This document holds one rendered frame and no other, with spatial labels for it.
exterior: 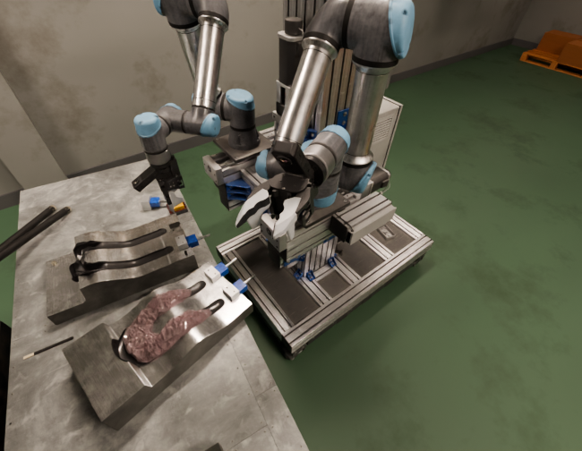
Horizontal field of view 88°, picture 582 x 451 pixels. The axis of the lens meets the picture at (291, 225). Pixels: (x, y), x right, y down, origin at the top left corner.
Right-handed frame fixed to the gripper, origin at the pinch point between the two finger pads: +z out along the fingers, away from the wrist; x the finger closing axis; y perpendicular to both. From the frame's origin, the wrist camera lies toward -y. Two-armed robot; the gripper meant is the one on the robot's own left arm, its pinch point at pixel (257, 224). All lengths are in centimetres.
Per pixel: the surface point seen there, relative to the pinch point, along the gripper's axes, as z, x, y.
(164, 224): -27, 73, 47
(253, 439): 18, 3, 66
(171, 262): -13, 56, 49
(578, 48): -689, -175, 134
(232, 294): -13, 29, 54
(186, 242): -22, 56, 47
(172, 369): 15, 31, 54
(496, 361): -88, -81, 158
